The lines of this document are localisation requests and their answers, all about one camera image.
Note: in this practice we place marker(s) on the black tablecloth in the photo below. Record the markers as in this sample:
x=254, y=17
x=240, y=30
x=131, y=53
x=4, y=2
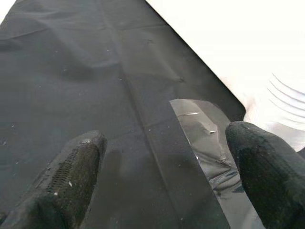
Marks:
x=95, y=83

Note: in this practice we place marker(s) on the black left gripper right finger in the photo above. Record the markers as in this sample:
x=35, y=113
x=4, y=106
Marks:
x=274, y=181

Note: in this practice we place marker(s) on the white plastic table top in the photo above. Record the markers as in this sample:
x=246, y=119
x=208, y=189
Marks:
x=238, y=35

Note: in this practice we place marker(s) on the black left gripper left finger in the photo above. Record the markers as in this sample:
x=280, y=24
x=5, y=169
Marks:
x=62, y=186

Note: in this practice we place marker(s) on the clear tape piece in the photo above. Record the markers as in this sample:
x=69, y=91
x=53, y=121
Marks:
x=205, y=143

